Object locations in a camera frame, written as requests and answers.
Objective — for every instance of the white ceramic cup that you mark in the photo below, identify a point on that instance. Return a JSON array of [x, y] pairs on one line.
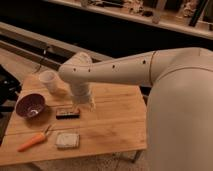
[[49, 79]]

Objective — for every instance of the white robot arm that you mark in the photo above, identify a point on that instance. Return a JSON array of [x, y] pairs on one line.
[[180, 103]]

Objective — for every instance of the wooden table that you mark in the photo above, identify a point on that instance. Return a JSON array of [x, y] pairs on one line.
[[117, 124]]

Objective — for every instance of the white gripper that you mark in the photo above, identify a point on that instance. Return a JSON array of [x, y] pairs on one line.
[[81, 94]]

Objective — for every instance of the maroon bowl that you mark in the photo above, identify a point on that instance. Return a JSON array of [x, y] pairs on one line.
[[30, 105]]

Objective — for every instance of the orange carrot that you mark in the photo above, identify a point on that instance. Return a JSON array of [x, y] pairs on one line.
[[36, 139]]

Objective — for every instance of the white sponge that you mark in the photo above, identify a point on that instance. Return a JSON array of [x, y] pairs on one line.
[[67, 140]]

